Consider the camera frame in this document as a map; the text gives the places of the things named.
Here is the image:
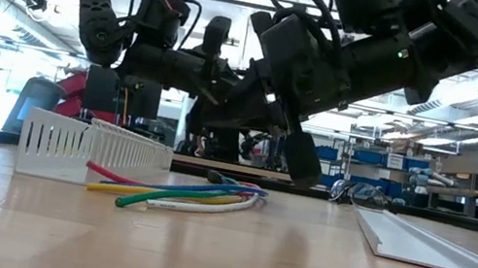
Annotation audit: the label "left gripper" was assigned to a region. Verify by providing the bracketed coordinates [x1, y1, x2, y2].
[113, 37, 253, 111]

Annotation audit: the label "red machine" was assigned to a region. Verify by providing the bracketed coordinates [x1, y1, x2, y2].
[51, 67, 124, 126]

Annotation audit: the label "grey material rolls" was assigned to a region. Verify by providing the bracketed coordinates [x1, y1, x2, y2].
[406, 164, 458, 192]

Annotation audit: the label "black cable bundle sleeve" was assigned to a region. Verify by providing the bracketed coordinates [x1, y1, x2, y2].
[205, 169, 228, 186]

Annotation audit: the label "black safety glasses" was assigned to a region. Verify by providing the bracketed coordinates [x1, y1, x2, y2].
[326, 177, 401, 216]

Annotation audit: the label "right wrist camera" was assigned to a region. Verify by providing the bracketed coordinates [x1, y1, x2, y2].
[246, 7, 277, 38]

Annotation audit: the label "wooden background table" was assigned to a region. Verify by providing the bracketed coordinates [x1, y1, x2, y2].
[172, 152, 295, 184]

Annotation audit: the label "white duct cover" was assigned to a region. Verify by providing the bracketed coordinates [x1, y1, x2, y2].
[344, 204, 478, 268]

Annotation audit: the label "white slotted cable duct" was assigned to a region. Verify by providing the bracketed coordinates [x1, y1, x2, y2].
[12, 104, 179, 201]

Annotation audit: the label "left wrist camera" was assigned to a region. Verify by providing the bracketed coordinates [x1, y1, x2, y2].
[199, 14, 234, 61]

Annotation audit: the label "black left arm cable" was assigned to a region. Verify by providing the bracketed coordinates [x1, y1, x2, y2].
[121, 0, 204, 53]

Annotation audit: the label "multicoloured wire bundle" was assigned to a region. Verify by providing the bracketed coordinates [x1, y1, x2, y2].
[99, 158, 270, 213]
[145, 175, 261, 229]

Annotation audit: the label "yellow cable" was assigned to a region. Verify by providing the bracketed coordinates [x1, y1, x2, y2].
[85, 167, 254, 220]

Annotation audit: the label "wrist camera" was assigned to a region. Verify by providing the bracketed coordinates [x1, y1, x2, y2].
[199, 14, 234, 61]
[246, 7, 277, 38]

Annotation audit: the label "blue storage bin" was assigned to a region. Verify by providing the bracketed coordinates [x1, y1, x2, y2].
[347, 172, 404, 200]
[403, 156, 432, 174]
[319, 171, 336, 188]
[352, 148, 388, 168]
[315, 144, 341, 162]

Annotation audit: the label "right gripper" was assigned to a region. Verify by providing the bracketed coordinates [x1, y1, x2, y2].
[195, 2, 365, 195]

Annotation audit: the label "bundle of coloured cables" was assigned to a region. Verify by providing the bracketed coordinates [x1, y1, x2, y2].
[114, 170, 254, 231]
[83, 153, 263, 211]

